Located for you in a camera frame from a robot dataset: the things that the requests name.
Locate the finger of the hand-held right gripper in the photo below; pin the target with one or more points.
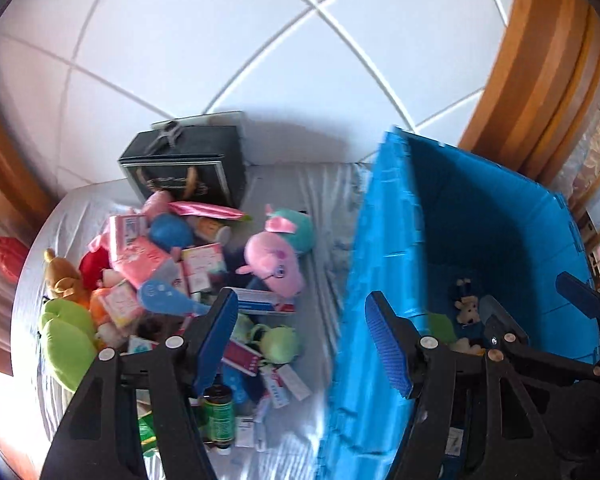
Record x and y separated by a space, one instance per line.
502 317
575 292

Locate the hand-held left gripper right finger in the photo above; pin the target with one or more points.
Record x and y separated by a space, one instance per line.
387 345

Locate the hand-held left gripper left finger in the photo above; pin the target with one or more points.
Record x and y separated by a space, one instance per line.
215 340

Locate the blue plastic crate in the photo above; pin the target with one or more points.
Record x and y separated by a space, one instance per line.
480 220

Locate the red box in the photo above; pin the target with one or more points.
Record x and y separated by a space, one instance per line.
242 357

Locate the white dog plush toy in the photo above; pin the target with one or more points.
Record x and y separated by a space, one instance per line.
466 310

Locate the cream plush toy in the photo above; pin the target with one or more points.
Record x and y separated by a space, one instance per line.
462 345

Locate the green cloth plush toy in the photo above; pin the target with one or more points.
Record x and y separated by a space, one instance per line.
440 327

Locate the blue white flat box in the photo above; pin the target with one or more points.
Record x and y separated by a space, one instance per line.
260 302

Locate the light blue hand fan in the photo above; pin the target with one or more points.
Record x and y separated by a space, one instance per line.
162 295

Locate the teal white packet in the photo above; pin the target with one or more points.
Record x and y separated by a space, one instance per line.
140 345

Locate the white pink carton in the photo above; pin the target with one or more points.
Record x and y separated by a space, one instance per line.
205 265

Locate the green bottle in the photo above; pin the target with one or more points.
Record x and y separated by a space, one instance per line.
219 417

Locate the white tagged packet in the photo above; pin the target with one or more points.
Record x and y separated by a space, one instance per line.
287 382

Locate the pink pig plush toy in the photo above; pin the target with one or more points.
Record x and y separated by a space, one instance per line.
270 260

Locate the small white pink box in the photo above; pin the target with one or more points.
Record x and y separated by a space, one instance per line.
122 302

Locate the pink tissue pack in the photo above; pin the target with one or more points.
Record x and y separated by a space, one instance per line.
140 260

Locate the blue round plush toy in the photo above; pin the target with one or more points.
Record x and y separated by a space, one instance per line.
170 232

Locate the orange plush toy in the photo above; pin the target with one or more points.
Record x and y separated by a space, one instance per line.
99 305

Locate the pink foil packet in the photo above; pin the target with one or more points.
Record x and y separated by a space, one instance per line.
205 210

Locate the pink packet with blue print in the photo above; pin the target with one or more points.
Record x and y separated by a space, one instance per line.
127 230

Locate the red plush toy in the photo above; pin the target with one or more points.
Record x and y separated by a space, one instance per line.
92 265

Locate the small pink plush toy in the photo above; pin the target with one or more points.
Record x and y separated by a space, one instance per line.
155 202

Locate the large green plush toy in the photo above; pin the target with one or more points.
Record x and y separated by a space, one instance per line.
65 345

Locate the brown bear plush toy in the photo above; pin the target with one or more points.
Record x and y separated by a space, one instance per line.
62 275

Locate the black gift box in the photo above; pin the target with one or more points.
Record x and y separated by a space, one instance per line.
190 160

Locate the red bag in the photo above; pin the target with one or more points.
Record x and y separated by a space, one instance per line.
7 257

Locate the wooden door frame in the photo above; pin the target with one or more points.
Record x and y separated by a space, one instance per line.
530 60

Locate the wooden wall trim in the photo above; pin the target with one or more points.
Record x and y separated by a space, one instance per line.
5 160

